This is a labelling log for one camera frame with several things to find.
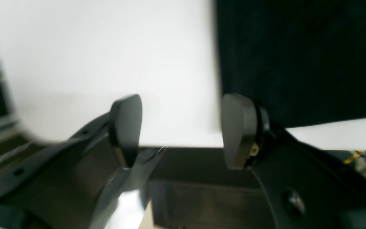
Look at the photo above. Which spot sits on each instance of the black t-shirt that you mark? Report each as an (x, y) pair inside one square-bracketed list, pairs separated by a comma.
[(303, 60)]

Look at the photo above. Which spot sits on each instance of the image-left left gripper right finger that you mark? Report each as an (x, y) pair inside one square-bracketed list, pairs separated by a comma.
[(306, 188)]

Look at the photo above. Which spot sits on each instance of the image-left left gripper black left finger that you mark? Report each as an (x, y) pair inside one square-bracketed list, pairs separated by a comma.
[(76, 183)]

